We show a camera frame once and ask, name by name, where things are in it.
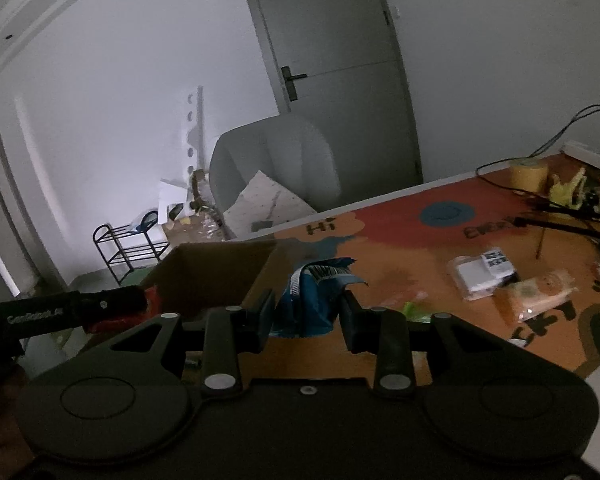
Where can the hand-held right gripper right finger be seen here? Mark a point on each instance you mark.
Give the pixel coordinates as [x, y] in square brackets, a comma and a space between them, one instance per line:
[347, 321]

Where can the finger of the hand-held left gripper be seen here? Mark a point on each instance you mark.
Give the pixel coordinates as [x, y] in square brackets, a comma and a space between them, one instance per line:
[115, 304]

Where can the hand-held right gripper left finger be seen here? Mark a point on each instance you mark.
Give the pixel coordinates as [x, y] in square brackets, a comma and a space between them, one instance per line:
[266, 317]

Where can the red snack packet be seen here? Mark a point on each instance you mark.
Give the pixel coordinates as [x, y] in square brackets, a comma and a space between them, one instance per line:
[152, 300]

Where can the blue and white snack packet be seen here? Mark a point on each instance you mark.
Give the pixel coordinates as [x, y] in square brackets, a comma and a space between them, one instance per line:
[310, 305]

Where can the brown cardboard box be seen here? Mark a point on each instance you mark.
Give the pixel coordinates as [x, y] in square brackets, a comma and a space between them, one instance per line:
[215, 280]

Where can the light green snack packet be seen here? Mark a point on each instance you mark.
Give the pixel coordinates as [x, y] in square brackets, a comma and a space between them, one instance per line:
[416, 310]

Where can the black and white snack packet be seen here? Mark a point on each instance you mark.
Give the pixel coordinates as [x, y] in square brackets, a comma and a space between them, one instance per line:
[482, 274]

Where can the beige bread packet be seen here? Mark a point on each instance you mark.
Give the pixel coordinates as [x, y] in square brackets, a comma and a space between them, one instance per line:
[535, 296]

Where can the cartoon printed table mat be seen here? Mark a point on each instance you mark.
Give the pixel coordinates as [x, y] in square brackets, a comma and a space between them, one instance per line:
[410, 245]

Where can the brown box with clear tape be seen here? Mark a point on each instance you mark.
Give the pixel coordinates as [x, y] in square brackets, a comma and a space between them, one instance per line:
[195, 227]

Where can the dotted white cushion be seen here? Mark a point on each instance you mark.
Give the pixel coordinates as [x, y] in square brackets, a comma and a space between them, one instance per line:
[265, 205]

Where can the white paper sheet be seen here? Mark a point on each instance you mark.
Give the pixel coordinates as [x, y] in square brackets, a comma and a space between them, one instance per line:
[169, 197]

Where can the grey armchair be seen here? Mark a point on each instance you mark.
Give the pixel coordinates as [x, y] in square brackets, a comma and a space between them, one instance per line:
[280, 150]

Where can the white board with holes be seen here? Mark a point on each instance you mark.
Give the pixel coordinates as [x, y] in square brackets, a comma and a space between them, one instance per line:
[192, 135]

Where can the yellow tape roll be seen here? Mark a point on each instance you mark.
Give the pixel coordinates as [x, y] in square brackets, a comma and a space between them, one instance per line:
[528, 176]

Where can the yellow green crumpled bag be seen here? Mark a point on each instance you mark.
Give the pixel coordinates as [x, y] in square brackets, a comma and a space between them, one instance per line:
[571, 192]

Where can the grey door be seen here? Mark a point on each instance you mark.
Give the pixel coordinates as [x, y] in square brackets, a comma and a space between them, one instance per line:
[330, 60]

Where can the white power strip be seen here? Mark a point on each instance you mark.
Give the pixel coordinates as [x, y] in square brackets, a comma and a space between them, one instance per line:
[585, 154]

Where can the grey door frame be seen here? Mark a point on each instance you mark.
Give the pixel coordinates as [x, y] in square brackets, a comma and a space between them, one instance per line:
[0, 185]

